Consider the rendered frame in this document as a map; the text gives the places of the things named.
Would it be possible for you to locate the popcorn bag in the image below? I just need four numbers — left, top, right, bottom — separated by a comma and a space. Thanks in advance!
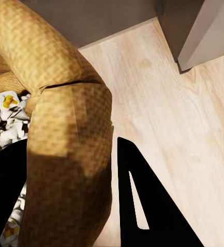
0, 0, 114, 247

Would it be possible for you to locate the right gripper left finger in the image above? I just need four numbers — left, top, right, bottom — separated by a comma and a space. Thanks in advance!
0, 138, 27, 236

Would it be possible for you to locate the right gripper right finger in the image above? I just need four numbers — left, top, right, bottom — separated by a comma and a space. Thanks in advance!
117, 137, 204, 247

